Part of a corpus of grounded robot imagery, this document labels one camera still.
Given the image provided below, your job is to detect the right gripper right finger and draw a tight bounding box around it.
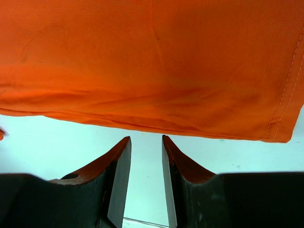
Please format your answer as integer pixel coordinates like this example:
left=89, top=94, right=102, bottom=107
left=162, top=135, right=304, bottom=228

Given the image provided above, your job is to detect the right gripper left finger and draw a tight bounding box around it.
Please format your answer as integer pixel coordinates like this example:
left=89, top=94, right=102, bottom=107
left=0, top=137, right=131, bottom=228

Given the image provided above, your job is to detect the orange t shirt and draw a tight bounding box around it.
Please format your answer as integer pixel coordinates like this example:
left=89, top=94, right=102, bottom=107
left=0, top=0, right=304, bottom=143

